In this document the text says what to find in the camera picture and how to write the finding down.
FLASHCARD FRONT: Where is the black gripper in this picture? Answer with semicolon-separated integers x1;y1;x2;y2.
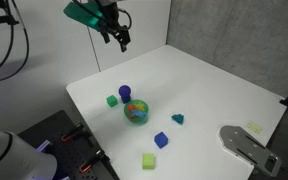
95;0;132;53

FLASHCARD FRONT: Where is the teal green toy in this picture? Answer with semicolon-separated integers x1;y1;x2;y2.
170;113;185;126

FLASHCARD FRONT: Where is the purple ball toy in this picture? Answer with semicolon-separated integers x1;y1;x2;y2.
118;84;133;104

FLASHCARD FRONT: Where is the orange toy piece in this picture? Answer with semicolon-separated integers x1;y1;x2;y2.
127;103;144;114

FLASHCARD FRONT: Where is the yellow toy piece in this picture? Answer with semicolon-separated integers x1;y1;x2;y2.
135;102;147;111

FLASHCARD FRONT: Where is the light blue toy piece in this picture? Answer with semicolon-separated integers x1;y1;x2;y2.
129;110;148;120

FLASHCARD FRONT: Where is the green bowl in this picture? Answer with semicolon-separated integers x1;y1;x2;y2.
123;99;150;125

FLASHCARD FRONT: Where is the dark green cube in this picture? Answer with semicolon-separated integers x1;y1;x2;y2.
106;94;119;108

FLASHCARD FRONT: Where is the black clamp orange tip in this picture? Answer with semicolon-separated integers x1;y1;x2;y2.
60;122;92;144
79;148;111;174

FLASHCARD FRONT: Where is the blue cube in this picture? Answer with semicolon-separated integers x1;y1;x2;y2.
153;131;170;150

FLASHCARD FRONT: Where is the lime green cube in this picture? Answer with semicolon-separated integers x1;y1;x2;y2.
141;152;157;170

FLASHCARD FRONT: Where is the black perforated base board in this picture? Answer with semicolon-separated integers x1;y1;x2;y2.
17;109;120;180

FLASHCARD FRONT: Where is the yellow sticky note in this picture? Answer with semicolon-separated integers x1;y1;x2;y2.
244;120;264;136

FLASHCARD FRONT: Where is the grey metal mounting plate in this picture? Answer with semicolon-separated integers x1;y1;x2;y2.
219;124;282;178

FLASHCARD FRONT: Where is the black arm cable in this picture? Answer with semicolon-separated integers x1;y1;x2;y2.
71;0;133;32

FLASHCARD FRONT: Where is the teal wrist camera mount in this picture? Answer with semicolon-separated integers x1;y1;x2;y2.
63;0;104;33

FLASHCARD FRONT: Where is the black hanging cable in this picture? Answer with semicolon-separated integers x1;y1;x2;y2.
0;6;16;78
0;0;31;84

